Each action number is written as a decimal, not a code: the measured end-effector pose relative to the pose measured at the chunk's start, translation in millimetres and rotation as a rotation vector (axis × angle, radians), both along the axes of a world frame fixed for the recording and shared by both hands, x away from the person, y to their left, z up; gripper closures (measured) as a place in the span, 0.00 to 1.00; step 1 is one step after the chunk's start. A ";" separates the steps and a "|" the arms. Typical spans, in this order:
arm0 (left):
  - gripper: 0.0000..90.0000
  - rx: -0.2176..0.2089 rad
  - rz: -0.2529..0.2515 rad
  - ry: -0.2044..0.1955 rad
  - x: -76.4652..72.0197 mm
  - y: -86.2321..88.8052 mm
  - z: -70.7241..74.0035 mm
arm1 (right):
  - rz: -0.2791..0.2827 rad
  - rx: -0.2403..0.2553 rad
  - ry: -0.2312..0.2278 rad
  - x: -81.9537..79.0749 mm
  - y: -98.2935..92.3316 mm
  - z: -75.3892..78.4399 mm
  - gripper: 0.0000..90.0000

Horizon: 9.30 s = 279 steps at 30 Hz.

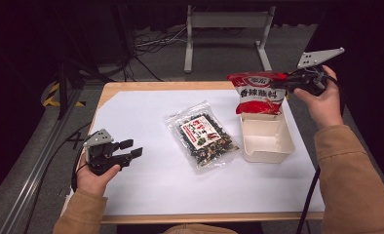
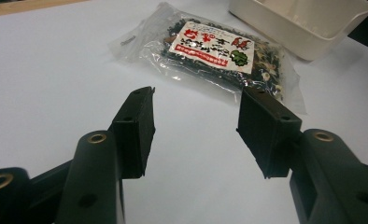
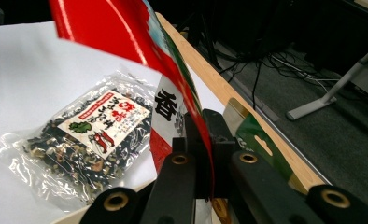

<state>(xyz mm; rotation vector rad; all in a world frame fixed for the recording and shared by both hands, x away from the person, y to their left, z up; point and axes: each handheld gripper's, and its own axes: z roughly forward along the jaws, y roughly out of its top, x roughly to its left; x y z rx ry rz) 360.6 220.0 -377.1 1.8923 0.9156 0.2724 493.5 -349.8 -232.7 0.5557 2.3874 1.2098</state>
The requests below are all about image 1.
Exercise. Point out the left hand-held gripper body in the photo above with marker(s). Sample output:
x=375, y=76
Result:
x=99, y=138

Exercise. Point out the wooden table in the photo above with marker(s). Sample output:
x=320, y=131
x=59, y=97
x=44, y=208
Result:
x=167, y=85

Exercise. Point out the cream plastic storage box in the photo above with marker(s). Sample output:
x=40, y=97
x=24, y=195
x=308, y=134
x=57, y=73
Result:
x=266, y=139

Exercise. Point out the clear dried seaweed packet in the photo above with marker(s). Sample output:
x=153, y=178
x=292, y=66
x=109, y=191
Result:
x=201, y=135

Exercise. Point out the person's left hand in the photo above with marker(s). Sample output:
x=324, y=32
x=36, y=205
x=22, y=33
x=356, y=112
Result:
x=91, y=182

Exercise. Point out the black yellow hazard tape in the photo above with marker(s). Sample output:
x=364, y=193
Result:
x=52, y=97

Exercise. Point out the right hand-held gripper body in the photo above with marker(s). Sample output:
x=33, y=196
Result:
x=316, y=58

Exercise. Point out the black metal stand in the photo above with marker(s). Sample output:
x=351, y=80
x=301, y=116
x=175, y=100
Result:
x=62, y=84

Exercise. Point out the person's right hand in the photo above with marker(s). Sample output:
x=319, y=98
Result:
x=325, y=107

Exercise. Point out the red seasoning packet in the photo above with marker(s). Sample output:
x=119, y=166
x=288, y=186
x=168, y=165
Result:
x=261, y=94

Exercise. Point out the person's lap tan clothing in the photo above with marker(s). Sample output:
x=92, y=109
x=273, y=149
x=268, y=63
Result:
x=196, y=229

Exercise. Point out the white paper sheet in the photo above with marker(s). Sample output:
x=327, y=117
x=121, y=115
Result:
x=147, y=107

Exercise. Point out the white metal stand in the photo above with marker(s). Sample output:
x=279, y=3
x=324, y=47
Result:
x=227, y=19

